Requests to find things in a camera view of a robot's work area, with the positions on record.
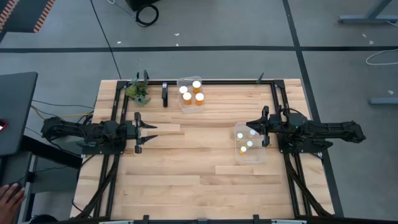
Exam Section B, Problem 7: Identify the grey stand base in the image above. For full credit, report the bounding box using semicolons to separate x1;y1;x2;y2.
338;0;398;25

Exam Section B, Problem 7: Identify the white floor cable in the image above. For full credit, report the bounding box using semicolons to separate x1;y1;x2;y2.
365;48;398;66

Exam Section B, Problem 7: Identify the black rectangular block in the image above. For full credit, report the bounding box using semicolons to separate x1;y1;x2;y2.
161;82;169;108

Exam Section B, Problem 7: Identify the grey metal cart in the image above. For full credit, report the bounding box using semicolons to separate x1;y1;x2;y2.
18;152;81;224

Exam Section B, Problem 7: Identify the coiled black cable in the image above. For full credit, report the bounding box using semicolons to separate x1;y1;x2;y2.
135;4;160;28

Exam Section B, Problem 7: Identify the person's hand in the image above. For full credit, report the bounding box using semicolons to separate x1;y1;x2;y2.
0;183;26;224

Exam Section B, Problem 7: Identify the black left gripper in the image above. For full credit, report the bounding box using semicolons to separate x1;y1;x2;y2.
126;111;159;155

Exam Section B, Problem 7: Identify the black box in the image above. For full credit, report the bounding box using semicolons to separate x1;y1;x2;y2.
125;0;161;12

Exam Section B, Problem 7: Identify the grey stand foot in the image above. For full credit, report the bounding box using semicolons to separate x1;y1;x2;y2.
369;96;398;106

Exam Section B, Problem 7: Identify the small green succulent plant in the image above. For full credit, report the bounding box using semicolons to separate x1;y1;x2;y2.
125;77;152;107

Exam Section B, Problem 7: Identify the clear plastic bin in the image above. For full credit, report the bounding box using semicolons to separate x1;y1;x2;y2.
176;75;206;114
233;122;267;165

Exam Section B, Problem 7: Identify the yellow cable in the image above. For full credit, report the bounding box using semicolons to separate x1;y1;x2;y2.
30;105;94;121

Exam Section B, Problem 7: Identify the person's head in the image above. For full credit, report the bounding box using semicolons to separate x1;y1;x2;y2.
29;213;60;224

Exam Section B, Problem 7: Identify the black mat orange striped edge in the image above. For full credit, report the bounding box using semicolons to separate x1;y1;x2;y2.
0;0;56;34

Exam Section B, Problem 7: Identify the black aluminium table frame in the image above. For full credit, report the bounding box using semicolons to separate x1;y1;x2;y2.
73;79;335;220

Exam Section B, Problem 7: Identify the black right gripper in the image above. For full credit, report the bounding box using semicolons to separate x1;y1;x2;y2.
246;105;287;147

